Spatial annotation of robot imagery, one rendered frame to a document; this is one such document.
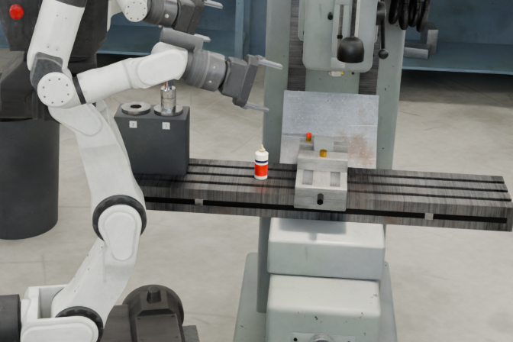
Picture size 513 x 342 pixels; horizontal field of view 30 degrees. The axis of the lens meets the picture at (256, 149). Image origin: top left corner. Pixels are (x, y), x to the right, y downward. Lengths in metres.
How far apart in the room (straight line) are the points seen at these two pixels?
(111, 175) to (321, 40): 0.71
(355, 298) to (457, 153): 3.05
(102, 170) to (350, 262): 0.79
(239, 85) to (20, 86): 0.54
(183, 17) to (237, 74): 0.55
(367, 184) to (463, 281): 1.49
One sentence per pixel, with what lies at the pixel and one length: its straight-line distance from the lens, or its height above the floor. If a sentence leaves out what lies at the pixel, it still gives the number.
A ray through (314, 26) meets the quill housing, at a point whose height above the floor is 1.45.
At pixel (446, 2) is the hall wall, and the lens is 7.13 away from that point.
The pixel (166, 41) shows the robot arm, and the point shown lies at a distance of 2.15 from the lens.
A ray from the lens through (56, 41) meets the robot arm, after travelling 2.10.
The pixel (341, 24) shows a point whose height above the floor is 1.46.
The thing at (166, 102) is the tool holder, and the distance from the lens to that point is 2.89.
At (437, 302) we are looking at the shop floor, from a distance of 4.17.
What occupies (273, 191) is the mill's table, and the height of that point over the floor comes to 0.93.
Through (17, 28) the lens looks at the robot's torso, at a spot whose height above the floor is 1.54.
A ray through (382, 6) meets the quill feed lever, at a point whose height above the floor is 1.48.
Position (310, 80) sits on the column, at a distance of 3.21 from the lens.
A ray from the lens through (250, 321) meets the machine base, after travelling 3.57.
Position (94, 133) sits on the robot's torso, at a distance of 2.38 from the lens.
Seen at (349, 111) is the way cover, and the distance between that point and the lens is 3.22.
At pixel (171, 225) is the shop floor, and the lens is 4.65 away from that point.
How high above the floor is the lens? 2.16
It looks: 23 degrees down
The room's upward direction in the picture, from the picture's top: 2 degrees clockwise
